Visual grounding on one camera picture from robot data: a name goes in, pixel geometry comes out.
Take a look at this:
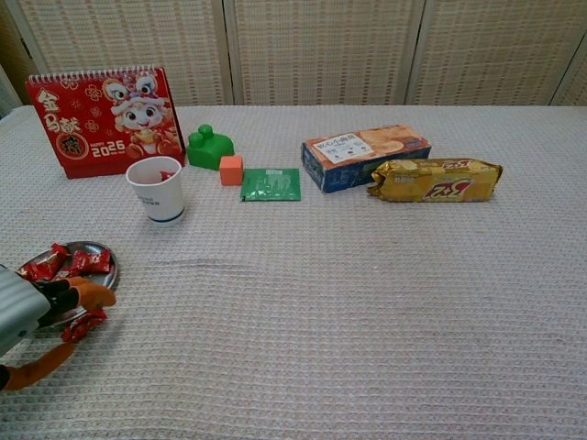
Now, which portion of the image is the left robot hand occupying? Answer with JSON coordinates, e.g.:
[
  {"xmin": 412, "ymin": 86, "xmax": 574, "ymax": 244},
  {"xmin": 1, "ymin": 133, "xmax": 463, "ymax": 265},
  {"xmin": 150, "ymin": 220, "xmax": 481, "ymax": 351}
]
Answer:
[{"xmin": 0, "ymin": 264, "xmax": 116, "ymax": 391}]

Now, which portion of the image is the white paper cup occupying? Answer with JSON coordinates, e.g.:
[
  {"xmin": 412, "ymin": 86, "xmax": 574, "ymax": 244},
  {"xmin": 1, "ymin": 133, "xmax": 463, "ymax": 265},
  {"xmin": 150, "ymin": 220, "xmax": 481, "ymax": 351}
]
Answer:
[{"xmin": 126, "ymin": 155, "xmax": 186, "ymax": 228}]

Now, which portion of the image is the round metal plate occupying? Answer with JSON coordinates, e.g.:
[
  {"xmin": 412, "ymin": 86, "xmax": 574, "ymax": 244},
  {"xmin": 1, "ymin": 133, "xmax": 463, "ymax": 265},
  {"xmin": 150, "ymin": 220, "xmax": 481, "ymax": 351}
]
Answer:
[{"xmin": 13, "ymin": 240, "xmax": 119, "ymax": 329}]

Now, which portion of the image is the red desk calendar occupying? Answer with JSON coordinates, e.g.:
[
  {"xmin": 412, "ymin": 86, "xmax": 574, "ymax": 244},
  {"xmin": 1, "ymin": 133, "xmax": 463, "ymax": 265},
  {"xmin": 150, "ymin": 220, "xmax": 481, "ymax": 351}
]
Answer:
[{"xmin": 25, "ymin": 66, "xmax": 187, "ymax": 180}]

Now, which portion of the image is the green toy block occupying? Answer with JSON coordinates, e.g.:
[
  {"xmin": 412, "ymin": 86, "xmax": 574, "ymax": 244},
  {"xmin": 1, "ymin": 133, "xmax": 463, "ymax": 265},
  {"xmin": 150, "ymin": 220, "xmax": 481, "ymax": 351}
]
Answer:
[{"xmin": 185, "ymin": 124, "xmax": 236, "ymax": 172}]

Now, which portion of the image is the orange cube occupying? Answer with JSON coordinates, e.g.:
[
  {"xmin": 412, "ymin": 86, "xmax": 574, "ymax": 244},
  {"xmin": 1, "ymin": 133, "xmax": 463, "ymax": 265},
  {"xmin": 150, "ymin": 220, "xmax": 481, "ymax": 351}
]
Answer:
[{"xmin": 219, "ymin": 155, "xmax": 244, "ymax": 187}]

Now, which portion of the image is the woven bamboo screen panel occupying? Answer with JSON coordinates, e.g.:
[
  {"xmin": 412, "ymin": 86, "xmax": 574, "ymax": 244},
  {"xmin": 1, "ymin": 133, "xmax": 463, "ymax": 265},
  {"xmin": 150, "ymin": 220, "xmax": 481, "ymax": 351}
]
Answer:
[
  {"xmin": 549, "ymin": 36, "xmax": 587, "ymax": 107},
  {"xmin": 0, "ymin": 0, "xmax": 28, "ymax": 120},
  {"xmin": 405, "ymin": 0, "xmax": 587, "ymax": 107},
  {"xmin": 8, "ymin": 0, "xmax": 235, "ymax": 107},
  {"xmin": 223, "ymin": 0, "xmax": 426, "ymax": 107}
]

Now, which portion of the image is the green foil sachet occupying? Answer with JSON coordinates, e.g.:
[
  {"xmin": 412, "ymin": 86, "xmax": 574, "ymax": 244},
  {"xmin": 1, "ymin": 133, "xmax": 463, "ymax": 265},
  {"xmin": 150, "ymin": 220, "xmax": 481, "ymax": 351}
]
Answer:
[{"xmin": 239, "ymin": 167, "xmax": 303, "ymax": 203}]

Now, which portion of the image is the white waffle tablecloth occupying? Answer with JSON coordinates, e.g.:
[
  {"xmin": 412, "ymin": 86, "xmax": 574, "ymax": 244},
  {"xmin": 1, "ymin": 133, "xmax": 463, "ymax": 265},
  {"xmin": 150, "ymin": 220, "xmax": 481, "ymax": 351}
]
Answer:
[{"xmin": 0, "ymin": 104, "xmax": 587, "ymax": 440}]

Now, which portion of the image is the orange blue biscuit box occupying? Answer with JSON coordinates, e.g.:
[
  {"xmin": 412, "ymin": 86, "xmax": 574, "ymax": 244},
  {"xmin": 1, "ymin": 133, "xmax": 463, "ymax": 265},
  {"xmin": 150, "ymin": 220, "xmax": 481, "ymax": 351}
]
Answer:
[{"xmin": 300, "ymin": 124, "xmax": 433, "ymax": 195}]

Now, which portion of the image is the golden biscuit packet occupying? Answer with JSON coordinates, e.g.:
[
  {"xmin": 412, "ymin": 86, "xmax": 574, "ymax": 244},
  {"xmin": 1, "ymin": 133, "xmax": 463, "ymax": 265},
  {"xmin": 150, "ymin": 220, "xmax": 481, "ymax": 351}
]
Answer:
[{"xmin": 366, "ymin": 158, "xmax": 504, "ymax": 204}]

